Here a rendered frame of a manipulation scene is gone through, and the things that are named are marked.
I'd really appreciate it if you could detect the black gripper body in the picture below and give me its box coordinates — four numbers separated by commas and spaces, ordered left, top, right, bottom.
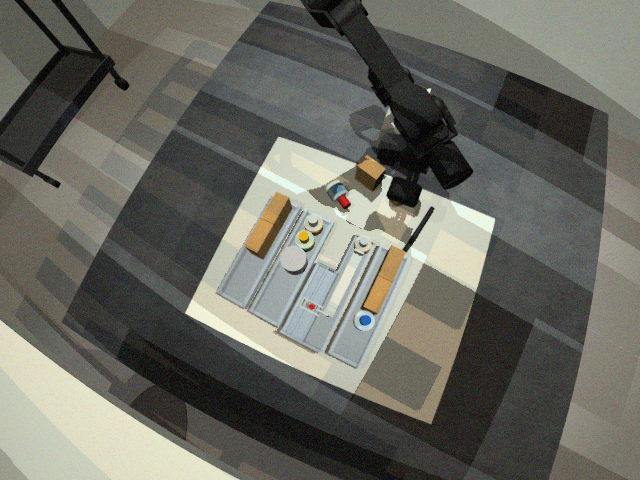
386, 144, 429, 208

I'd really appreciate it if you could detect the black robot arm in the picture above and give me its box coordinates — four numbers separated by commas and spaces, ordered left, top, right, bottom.
300, 0, 473, 189

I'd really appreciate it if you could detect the black flat bar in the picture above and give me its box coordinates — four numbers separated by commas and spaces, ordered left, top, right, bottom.
404, 206, 434, 252

